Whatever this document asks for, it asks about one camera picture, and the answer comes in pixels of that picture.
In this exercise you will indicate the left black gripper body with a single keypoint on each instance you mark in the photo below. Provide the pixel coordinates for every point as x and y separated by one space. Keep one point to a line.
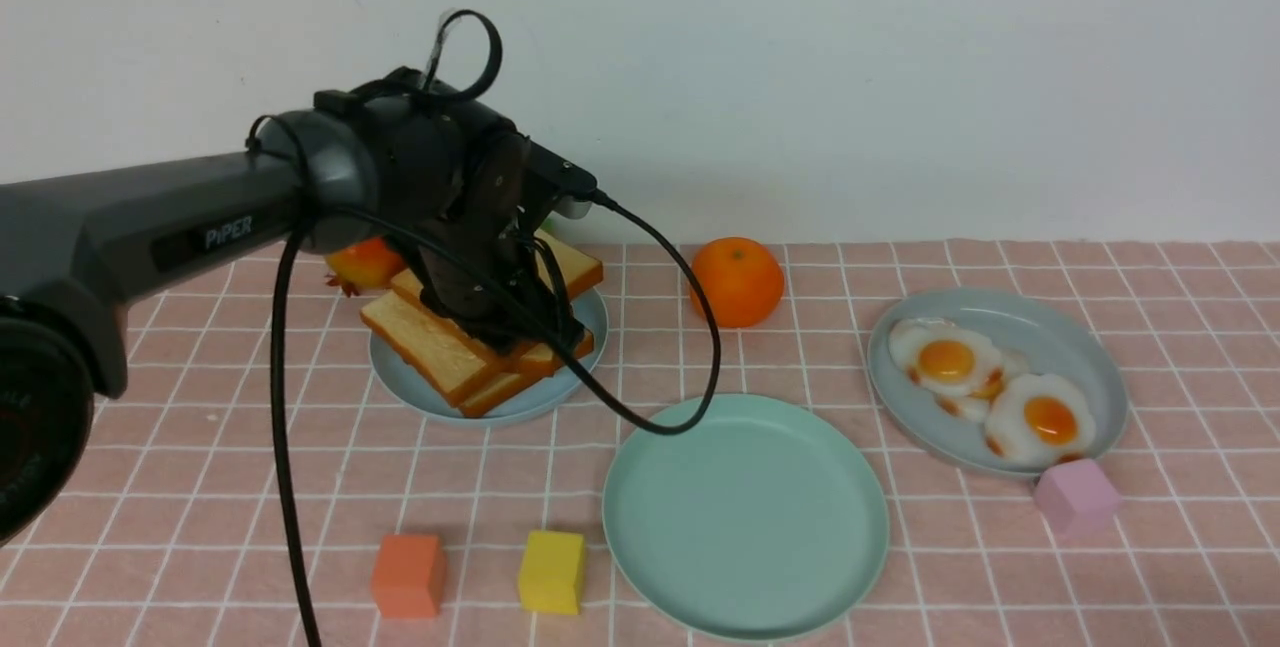
462 173

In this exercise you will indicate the toast slice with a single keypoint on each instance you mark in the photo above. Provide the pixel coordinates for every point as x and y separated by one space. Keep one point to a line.
580 272
453 370
492 395
536 358

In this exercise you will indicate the fried egg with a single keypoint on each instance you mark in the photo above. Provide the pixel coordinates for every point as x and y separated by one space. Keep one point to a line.
944 358
975 406
1040 420

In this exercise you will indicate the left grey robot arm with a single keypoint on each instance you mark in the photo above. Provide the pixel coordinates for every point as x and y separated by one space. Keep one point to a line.
80 251

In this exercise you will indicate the red pomegranate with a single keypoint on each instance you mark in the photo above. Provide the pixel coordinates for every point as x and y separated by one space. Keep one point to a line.
368 265

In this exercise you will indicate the blue bread plate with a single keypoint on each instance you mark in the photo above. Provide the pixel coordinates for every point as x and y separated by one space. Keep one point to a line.
524 398

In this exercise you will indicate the orange mandarin fruit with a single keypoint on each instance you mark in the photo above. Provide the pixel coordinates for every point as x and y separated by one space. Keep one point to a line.
742 280

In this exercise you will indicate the pink checked tablecloth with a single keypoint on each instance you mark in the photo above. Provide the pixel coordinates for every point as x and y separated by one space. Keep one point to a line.
169 533

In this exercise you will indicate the orange cube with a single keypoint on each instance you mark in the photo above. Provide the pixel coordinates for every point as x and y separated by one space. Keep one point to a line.
408 578

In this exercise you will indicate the yellow cube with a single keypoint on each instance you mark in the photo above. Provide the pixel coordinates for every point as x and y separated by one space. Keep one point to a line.
552 573

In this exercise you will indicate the green centre plate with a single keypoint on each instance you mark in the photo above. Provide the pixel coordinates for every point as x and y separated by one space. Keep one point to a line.
761 525

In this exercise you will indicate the grey-blue egg plate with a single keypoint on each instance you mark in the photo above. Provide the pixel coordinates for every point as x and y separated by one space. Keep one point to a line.
1054 344

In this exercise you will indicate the pink cube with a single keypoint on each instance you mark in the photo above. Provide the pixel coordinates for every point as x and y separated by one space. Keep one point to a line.
1076 498

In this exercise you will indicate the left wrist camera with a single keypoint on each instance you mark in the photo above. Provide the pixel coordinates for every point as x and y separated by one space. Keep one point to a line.
553 184

